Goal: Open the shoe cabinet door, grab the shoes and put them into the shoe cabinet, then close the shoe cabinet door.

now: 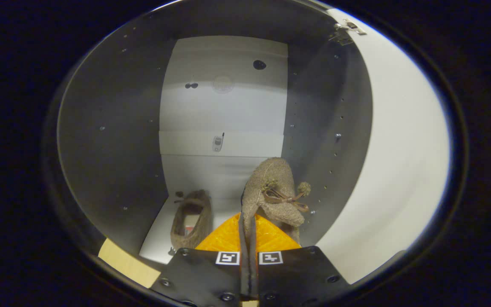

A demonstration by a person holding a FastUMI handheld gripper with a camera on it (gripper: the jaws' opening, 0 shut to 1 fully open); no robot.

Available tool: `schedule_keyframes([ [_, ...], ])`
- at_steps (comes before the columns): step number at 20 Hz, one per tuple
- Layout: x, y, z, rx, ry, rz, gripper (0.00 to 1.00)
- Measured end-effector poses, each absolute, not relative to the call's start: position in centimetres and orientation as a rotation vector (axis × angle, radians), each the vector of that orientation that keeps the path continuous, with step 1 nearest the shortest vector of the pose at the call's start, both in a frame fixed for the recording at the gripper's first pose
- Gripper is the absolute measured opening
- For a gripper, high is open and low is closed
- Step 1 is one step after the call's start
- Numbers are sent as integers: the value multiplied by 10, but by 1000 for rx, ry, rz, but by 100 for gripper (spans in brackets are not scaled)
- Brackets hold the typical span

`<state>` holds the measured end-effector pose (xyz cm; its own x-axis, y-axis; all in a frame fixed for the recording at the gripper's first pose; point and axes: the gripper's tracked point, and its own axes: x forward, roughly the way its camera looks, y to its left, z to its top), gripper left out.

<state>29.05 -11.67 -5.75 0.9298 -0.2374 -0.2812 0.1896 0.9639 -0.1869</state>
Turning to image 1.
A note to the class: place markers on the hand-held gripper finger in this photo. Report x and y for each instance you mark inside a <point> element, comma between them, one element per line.
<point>254,281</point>
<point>244,277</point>

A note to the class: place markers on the brown fuzzy shoe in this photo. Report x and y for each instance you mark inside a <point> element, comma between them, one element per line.
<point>271,183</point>
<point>203,213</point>

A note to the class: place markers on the white shoe cabinet door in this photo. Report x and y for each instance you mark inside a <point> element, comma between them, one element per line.
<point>399,149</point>

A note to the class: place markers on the grey shoe cabinet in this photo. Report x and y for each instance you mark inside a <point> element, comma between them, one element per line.
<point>109,128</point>

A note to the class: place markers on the white cabinet shelf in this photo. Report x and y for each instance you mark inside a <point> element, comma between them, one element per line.
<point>156,238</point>

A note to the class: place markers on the metal door hinge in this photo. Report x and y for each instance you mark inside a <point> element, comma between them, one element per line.
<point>348,27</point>

